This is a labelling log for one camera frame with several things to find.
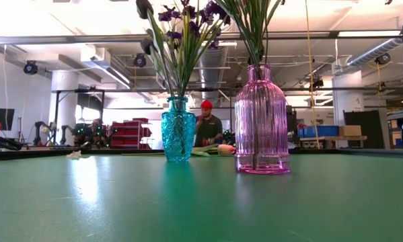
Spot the dark purple artificial tulip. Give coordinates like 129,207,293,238
140,28,175,98
135,0,177,98

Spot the person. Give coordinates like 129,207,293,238
193,99,224,148

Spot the wooden workbench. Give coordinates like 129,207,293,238
299,135,369,149

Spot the black metal frame stand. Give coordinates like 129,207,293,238
52,87,106,148

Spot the green table mat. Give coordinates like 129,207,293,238
0,147,403,242

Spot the slim silver ventilation duct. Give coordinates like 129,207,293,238
347,38,403,67

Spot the black panel board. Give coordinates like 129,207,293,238
342,110,384,147

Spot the pink artificial tulip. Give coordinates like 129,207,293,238
122,143,236,158

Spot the black ceiling cable reel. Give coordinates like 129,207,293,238
133,52,147,69
22,60,39,76
375,52,392,66

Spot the black wall monitor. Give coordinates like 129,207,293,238
0,108,15,132

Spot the wide silver ventilation duct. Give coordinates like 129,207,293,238
190,0,236,107

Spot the ceiling light fixture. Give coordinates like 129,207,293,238
206,40,238,48

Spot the black desktop monitor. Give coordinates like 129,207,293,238
286,105,299,143

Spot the pink ribbed glass vase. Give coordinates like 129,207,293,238
233,63,291,175

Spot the grey horizontal beam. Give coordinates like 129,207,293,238
0,30,403,46

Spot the white rectangular air duct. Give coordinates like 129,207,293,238
80,46,133,90

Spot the blue storage bin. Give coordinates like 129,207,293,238
297,125,340,138

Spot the cardboard box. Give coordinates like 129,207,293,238
338,124,363,137

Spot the red storage rack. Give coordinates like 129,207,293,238
86,117,153,150

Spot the background robot with green lights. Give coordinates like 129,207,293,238
71,122,113,149

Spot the yellow hanging rope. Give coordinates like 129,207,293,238
303,0,320,149

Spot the teal textured glass vase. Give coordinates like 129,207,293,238
160,96,197,163

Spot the white round column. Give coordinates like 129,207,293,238
48,69,80,138
332,70,364,128

